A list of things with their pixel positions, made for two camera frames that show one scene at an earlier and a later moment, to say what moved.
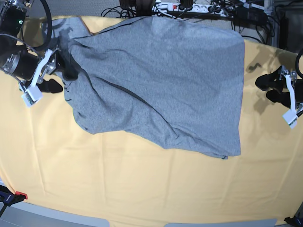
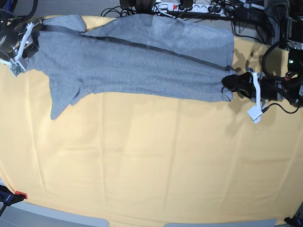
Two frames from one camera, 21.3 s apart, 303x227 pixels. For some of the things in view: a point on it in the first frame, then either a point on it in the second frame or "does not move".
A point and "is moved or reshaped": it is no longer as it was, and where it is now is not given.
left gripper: (30, 69) → (27, 45)
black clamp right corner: (297, 221) does not move
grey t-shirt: (164, 79) is moved or reshaped
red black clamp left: (8, 198) does not move
